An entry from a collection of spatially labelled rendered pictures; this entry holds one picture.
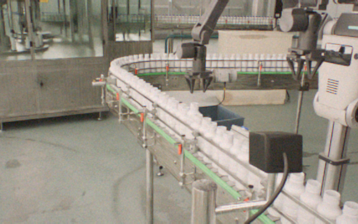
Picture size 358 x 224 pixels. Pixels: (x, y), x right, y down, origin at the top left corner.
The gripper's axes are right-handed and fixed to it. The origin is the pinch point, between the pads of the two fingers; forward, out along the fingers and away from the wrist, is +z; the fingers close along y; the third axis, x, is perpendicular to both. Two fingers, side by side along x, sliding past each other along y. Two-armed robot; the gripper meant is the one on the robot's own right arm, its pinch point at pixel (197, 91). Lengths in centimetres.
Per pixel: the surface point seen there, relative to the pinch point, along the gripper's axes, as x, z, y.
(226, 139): 30.5, 10.8, 3.9
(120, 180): -161, 126, -11
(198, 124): 7.9, 12.3, 3.2
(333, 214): 79, 13, 3
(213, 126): 19.4, 9.6, 2.9
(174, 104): -15.6, 9.9, 3.5
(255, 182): 49, 19, 4
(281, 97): -314, 110, -340
